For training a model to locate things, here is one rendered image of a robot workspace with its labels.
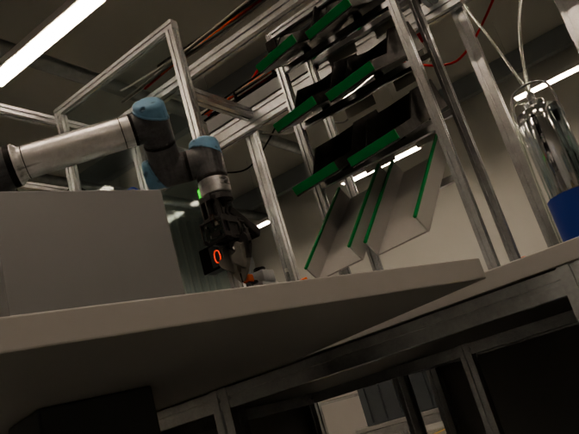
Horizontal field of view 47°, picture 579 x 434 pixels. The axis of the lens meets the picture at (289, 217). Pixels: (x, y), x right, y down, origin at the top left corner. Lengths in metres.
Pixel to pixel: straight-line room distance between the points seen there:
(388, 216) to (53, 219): 0.72
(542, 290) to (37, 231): 0.73
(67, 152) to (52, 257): 0.62
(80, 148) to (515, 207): 11.05
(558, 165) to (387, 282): 1.36
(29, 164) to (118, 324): 0.99
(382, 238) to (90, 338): 0.89
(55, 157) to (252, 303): 0.96
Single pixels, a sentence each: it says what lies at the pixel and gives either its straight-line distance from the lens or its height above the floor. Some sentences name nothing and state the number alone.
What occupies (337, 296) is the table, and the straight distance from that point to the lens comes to 0.72.
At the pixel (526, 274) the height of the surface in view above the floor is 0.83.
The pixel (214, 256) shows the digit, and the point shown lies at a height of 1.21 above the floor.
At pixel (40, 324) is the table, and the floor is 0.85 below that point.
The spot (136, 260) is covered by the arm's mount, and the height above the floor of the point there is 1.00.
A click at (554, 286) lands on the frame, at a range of 1.06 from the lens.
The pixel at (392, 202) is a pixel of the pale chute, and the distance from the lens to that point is 1.45.
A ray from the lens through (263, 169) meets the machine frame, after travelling 3.00.
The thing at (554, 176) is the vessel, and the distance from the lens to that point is 2.09.
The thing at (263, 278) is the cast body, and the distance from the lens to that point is 1.58.
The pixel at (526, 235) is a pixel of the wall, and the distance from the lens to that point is 12.15.
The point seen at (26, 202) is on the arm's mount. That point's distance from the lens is 0.98.
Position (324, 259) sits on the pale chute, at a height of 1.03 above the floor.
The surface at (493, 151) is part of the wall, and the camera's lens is 12.52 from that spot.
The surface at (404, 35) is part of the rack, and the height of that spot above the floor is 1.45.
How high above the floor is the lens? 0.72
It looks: 17 degrees up
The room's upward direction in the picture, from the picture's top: 16 degrees counter-clockwise
